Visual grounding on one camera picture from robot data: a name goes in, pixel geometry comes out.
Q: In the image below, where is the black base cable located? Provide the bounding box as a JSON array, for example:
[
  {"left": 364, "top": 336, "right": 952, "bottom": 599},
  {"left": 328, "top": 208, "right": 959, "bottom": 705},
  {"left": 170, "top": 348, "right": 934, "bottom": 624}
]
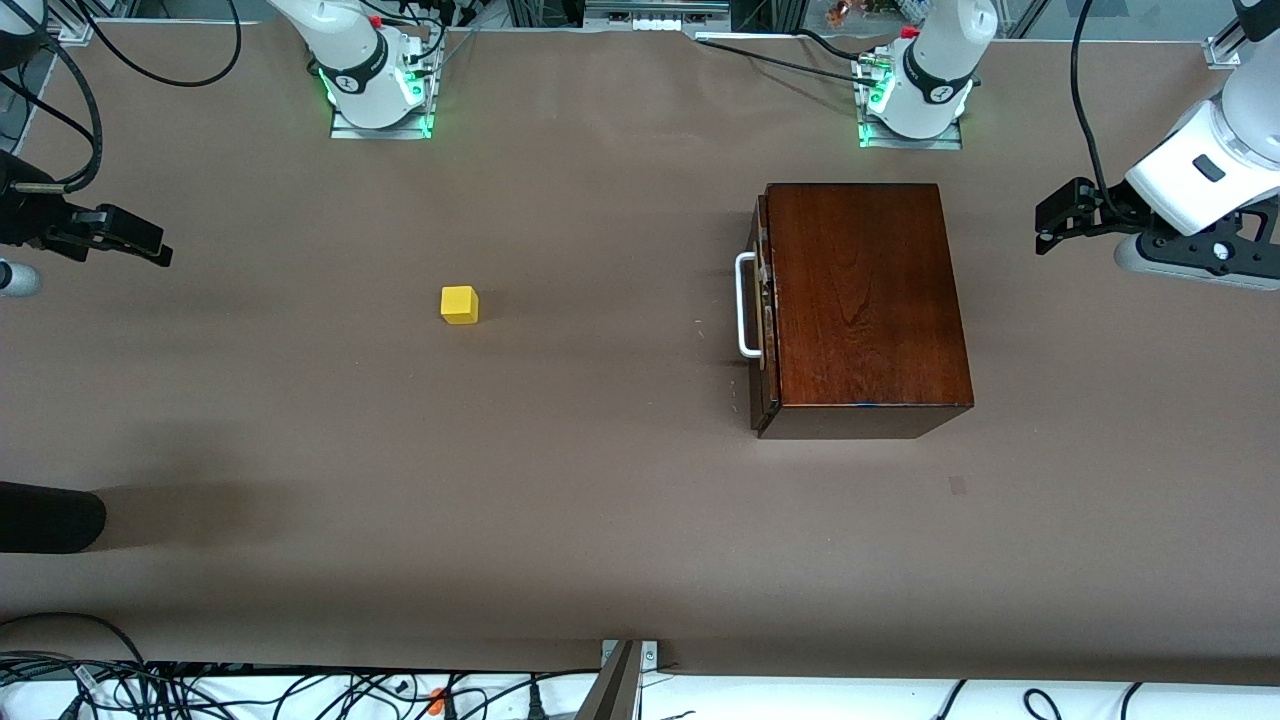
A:
[{"left": 695, "top": 35, "right": 871, "bottom": 86}]

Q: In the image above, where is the black cylindrical object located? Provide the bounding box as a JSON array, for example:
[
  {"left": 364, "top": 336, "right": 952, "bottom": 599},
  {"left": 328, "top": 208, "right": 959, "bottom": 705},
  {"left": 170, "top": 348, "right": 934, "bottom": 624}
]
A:
[{"left": 0, "top": 480, "right": 108, "bottom": 555}]

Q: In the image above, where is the white metal drawer handle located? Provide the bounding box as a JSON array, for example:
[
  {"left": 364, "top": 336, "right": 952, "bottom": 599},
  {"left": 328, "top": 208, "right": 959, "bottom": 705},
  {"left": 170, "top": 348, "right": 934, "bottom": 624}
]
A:
[{"left": 735, "top": 252, "right": 766, "bottom": 360}]

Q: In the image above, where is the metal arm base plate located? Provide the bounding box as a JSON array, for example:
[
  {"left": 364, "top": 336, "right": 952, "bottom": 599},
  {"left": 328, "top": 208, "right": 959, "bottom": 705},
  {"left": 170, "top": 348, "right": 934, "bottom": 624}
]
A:
[
  {"left": 858, "top": 60, "right": 963, "bottom": 151},
  {"left": 330, "top": 40, "right": 441, "bottom": 141}
]

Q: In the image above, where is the thin black hanging cable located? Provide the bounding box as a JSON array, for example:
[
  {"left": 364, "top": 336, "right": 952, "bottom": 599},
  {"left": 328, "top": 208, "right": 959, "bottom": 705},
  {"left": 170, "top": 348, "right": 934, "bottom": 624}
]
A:
[{"left": 75, "top": 0, "right": 242, "bottom": 88}]

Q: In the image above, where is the grey metal pole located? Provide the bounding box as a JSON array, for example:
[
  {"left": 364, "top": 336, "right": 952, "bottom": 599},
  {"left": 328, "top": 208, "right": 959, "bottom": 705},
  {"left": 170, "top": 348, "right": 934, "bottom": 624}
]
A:
[{"left": 573, "top": 640, "right": 643, "bottom": 720}]

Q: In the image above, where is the dark wooden drawer cabinet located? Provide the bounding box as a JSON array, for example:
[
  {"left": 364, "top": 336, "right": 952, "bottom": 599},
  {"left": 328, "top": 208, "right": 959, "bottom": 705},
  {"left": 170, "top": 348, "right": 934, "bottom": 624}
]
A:
[{"left": 750, "top": 182, "right": 976, "bottom": 441}]

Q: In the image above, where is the brown table cover sheet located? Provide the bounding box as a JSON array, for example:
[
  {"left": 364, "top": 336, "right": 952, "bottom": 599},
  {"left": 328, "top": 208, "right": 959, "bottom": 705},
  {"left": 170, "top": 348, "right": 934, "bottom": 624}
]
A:
[{"left": 0, "top": 20, "right": 1280, "bottom": 673}]

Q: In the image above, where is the black looped cable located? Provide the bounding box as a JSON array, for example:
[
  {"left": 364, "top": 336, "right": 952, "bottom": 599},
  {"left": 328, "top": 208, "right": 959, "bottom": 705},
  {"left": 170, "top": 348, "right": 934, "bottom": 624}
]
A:
[{"left": 0, "top": 612, "right": 151, "bottom": 691}]

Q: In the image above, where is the wooden drawer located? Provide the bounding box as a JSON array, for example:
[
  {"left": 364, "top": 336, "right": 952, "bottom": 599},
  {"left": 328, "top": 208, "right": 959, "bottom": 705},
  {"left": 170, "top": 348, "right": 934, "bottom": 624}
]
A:
[{"left": 750, "top": 195, "right": 783, "bottom": 431}]

